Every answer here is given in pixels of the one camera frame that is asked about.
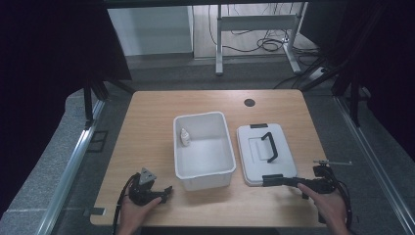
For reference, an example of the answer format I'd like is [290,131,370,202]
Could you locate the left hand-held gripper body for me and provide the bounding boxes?
[127,167,159,207]

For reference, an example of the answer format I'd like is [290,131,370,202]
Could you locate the person's right hand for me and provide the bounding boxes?
[296,182,348,231]

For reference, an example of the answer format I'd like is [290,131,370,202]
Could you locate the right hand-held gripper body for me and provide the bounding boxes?
[302,159,353,201]

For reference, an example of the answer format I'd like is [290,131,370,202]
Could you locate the grey lid with black handle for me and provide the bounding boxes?
[236,122,299,188]

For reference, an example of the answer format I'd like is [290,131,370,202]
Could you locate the white plastic storage box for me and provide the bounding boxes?
[172,111,237,192]

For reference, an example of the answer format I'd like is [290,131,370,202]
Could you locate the white cabinet panel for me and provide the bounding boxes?
[107,5,194,57]

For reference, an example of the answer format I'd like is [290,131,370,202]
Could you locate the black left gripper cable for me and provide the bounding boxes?
[112,173,139,235]

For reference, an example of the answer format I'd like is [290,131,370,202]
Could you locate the black floor bracket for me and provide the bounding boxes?
[86,130,110,154]

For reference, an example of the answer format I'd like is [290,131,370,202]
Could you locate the black floor cables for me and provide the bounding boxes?
[207,3,322,67]

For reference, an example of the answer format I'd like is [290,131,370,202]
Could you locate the dark curtain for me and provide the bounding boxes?
[0,0,133,216]
[300,0,415,161]

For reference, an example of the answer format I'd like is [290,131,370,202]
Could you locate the black metal stand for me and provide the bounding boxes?
[300,57,364,128]
[82,73,135,129]

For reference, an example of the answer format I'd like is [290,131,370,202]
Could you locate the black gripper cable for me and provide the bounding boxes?
[332,175,354,229]
[112,173,139,235]

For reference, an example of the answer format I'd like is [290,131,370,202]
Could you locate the small white bottle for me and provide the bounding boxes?
[180,127,192,147]

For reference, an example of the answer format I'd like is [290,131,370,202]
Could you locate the aluminium floor rail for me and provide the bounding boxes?
[335,95,415,235]
[34,99,107,235]

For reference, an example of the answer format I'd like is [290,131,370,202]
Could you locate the white metal desk frame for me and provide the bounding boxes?
[214,2,309,76]

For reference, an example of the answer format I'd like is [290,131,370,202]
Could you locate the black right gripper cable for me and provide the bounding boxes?
[332,175,354,229]

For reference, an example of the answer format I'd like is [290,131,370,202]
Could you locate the person's left hand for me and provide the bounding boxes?
[116,196,162,235]

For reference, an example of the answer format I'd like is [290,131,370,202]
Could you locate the white power strip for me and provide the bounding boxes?
[306,66,329,82]

